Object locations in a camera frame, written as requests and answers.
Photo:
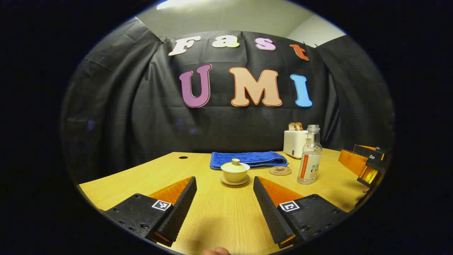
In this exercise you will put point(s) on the round brown coaster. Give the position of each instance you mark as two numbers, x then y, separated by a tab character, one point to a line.
280	171

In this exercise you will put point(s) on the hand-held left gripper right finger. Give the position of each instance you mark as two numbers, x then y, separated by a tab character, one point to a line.
267	209

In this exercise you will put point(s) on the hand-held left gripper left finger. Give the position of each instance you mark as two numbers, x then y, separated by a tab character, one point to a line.
180	209

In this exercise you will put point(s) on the blue folded towel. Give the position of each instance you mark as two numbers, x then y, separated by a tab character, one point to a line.
247	158

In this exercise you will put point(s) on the black backdrop cloth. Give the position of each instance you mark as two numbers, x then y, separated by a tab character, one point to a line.
141	117

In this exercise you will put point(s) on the cream teacup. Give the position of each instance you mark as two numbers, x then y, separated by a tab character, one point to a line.
234	176

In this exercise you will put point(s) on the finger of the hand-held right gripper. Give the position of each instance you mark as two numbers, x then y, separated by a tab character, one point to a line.
370	175
352	161

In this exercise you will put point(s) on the toast bread slice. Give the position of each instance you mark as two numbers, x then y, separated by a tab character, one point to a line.
299	126
292	127

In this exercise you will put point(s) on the cream saucer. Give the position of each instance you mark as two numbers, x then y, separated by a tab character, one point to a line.
234	183

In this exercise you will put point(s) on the clear glass water bottle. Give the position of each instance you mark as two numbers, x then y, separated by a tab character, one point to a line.
309	166

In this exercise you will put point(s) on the cream teacup lid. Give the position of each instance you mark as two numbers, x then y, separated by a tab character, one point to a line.
235	165

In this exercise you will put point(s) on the white toaster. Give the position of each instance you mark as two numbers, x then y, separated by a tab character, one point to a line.
294	143

